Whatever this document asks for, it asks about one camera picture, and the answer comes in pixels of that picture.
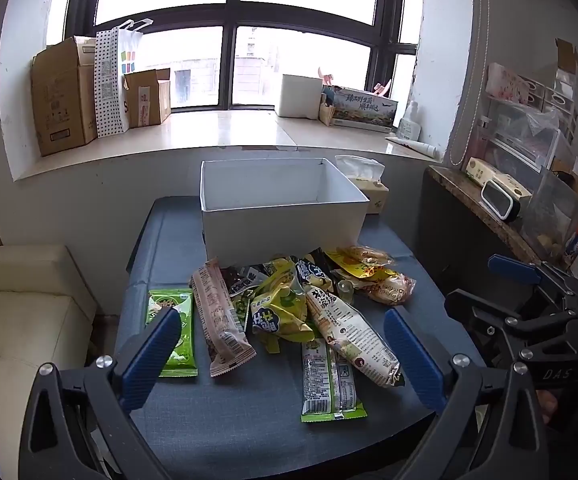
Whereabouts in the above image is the dark snack packet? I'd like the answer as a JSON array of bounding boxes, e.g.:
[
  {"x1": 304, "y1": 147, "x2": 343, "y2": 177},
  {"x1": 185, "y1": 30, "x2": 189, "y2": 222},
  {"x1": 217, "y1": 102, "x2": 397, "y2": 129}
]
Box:
[{"x1": 219, "y1": 265, "x2": 270, "y2": 298}]

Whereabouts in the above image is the blue yellow chips packet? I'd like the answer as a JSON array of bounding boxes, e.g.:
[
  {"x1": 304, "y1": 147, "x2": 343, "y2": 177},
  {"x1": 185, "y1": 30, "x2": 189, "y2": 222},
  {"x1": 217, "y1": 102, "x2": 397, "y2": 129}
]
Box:
[{"x1": 249, "y1": 282, "x2": 316, "y2": 345}]

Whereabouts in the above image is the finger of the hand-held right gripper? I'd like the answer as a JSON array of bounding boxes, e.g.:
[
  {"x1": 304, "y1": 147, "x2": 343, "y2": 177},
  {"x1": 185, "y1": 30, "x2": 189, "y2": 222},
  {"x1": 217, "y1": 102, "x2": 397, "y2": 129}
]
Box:
[
  {"x1": 488, "y1": 253, "x2": 578, "y2": 313},
  {"x1": 444, "y1": 287, "x2": 578, "y2": 361}
]

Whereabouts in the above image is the clear bread packet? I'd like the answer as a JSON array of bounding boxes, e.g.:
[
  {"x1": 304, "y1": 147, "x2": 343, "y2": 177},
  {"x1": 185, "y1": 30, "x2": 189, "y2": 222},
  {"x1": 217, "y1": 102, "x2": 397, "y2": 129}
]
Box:
[{"x1": 351, "y1": 269, "x2": 416, "y2": 306}]

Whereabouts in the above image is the white lotion bottle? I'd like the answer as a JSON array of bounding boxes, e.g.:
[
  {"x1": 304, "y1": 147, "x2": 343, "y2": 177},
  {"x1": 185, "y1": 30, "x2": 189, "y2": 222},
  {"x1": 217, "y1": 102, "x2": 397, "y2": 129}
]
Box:
[{"x1": 396, "y1": 101, "x2": 421, "y2": 142}]

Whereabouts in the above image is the black window frame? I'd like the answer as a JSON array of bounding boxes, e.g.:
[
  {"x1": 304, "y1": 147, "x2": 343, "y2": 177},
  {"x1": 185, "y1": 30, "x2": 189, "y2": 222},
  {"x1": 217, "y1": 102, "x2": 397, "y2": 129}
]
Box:
[{"x1": 64, "y1": 0, "x2": 422, "y2": 111}]

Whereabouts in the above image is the yellow green snack packet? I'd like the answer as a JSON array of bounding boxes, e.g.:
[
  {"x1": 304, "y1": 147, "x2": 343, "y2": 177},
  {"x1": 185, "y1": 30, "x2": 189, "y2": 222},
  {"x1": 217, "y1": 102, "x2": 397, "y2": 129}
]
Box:
[{"x1": 259, "y1": 257, "x2": 300, "y2": 296}]

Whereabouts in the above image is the clear plastic container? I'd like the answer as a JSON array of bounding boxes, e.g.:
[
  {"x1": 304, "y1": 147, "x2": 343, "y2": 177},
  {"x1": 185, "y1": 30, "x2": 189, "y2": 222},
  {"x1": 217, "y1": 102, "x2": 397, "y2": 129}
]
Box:
[{"x1": 519, "y1": 167, "x2": 578, "y2": 261}]

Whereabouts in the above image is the white cardboard box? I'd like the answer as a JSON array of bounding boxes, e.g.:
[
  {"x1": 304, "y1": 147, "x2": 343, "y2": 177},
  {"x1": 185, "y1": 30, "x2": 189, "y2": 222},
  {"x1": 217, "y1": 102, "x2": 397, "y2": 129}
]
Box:
[{"x1": 200, "y1": 157, "x2": 371, "y2": 266}]

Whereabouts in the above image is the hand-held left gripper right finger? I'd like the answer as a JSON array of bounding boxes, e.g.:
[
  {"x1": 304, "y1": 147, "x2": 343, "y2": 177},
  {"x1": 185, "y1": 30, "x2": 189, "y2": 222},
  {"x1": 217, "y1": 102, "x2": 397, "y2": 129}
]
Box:
[{"x1": 383, "y1": 307, "x2": 554, "y2": 480}]

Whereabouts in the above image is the brown stone counter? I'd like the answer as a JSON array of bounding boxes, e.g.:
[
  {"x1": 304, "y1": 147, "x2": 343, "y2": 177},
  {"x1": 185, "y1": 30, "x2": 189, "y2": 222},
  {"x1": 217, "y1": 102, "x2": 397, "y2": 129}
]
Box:
[{"x1": 426, "y1": 165, "x2": 578, "y2": 281}]

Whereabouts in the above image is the blue table cloth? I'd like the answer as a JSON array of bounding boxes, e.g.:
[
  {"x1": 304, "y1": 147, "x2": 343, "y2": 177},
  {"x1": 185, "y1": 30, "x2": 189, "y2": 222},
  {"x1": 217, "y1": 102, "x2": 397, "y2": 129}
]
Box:
[{"x1": 114, "y1": 195, "x2": 487, "y2": 480}]

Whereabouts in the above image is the cream sofa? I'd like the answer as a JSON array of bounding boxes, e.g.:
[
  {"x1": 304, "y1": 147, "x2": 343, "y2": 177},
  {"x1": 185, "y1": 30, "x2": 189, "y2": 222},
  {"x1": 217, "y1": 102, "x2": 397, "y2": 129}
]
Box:
[{"x1": 0, "y1": 245, "x2": 100, "y2": 466}]

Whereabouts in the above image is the dotted white paper bag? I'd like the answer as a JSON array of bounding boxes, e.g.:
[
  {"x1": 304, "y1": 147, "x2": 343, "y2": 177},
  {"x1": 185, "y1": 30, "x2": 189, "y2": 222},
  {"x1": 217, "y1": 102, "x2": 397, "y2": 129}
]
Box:
[{"x1": 94, "y1": 19, "x2": 154, "y2": 139}]

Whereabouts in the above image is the beige tissue pack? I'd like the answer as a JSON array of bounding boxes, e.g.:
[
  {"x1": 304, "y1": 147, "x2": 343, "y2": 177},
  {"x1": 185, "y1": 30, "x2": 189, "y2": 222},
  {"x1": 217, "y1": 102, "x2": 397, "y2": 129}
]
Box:
[{"x1": 335, "y1": 155, "x2": 390, "y2": 215}]

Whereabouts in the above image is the white tube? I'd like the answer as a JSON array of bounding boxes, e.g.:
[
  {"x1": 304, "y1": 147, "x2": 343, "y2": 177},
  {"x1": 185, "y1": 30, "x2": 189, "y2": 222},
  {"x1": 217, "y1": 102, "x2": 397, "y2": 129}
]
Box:
[{"x1": 385, "y1": 135, "x2": 442, "y2": 157}]

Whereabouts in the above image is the long printed carton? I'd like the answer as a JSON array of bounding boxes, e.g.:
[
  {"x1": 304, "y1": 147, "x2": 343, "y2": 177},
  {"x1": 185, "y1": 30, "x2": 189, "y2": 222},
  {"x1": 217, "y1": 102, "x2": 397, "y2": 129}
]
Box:
[{"x1": 326, "y1": 86, "x2": 400, "y2": 133}]

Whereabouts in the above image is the black yellow snack packet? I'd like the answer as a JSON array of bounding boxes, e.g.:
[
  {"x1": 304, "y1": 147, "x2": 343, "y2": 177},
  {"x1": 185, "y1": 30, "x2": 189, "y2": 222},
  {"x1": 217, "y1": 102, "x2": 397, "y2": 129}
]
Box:
[{"x1": 296, "y1": 249, "x2": 340, "y2": 296}]

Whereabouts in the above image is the pink white packet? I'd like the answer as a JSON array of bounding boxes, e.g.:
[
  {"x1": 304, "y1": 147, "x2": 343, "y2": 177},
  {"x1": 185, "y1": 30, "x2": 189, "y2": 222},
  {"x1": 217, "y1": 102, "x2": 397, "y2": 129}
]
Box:
[{"x1": 486, "y1": 62, "x2": 534, "y2": 98}]

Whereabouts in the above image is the person's right hand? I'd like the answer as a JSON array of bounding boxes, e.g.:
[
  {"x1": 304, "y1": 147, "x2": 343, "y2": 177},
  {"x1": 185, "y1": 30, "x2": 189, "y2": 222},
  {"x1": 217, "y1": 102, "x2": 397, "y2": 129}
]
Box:
[{"x1": 539, "y1": 389, "x2": 577, "y2": 427}]

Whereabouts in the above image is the long white snack packet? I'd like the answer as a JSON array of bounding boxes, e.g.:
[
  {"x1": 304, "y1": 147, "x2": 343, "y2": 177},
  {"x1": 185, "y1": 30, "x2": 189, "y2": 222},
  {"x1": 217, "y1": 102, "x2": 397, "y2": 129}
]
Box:
[{"x1": 305, "y1": 285, "x2": 402, "y2": 389}]

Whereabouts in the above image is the white alarm clock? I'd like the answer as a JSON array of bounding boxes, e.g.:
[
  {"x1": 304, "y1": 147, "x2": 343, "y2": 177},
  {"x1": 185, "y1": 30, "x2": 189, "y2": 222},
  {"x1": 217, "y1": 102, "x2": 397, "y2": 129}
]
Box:
[{"x1": 481, "y1": 179, "x2": 522, "y2": 222}]

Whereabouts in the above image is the small brown box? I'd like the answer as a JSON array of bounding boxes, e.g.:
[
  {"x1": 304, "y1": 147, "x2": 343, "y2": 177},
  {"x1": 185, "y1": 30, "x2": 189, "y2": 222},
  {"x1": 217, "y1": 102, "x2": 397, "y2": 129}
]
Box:
[{"x1": 318, "y1": 91, "x2": 337, "y2": 127}]

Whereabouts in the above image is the green pea snack packet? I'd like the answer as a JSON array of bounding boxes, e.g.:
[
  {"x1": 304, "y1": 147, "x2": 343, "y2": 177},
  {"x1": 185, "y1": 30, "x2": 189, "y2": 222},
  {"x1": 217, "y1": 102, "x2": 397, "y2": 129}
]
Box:
[{"x1": 231, "y1": 294, "x2": 254, "y2": 333}]

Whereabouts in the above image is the beige orange snack packet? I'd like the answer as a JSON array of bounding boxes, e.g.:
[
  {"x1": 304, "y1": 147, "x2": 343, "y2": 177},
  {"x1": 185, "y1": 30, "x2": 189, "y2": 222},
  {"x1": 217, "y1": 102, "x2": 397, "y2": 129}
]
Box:
[{"x1": 341, "y1": 244, "x2": 397, "y2": 268}]

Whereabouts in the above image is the green white snack packet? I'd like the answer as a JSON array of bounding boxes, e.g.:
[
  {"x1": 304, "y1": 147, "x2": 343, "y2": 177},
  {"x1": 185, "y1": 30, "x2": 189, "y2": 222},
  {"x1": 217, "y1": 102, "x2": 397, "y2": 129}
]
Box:
[{"x1": 300, "y1": 337, "x2": 368, "y2": 423}]

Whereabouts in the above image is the clear plastic drawer organizer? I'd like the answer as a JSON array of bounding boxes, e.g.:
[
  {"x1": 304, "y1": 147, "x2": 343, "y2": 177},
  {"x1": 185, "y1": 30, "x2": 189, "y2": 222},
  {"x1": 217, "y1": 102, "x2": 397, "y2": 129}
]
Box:
[{"x1": 479, "y1": 95, "x2": 577, "y2": 176}]

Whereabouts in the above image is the large brown cardboard box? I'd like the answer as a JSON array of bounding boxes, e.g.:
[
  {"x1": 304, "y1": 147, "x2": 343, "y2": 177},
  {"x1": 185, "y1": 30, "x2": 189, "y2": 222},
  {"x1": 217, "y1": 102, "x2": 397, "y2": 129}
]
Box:
[{"x1": 31, "y1": 36, "x2": 98, "y2": 157}]

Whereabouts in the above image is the small open cardboard box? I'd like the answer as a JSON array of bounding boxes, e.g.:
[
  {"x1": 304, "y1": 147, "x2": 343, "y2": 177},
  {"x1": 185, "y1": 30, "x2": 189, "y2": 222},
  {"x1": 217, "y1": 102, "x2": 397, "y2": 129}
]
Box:
[{"x1": 123, "y1": 68, "x2": 172, "y2": 128}]

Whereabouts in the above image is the pink long snack packet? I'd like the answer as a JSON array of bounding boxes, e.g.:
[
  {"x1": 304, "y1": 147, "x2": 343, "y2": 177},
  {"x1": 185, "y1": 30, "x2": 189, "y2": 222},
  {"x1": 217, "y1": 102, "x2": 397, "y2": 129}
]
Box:
[{"x1": 190, "y1": 258, "x2": 257, "y2": 378}]

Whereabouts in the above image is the plain white box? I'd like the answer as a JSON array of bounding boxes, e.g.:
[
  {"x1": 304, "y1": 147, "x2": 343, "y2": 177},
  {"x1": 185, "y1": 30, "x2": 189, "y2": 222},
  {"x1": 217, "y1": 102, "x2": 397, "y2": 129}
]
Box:
[{"x1": 275, "y1": 74, "x2": 326, "y2": 120}]

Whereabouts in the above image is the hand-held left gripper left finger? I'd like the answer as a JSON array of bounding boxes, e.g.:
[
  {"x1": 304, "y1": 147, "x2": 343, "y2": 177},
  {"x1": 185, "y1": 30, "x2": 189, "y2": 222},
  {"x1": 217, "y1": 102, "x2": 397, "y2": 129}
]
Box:
[{"x1": 21, "y1": 306, "x2": 182, "y2": 480}]

